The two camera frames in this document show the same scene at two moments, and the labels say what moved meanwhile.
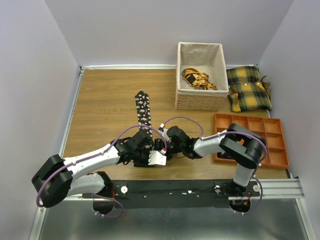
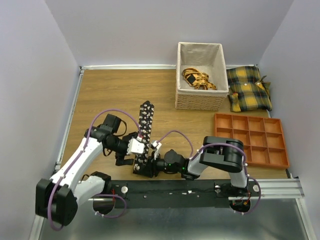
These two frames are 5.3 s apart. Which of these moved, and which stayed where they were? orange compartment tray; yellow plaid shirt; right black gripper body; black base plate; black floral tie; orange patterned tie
Moved: right black gripper body; black floral tie
Stayed: orange patterned tie; black base plate; orange compartment tray; yellow plaid shirt
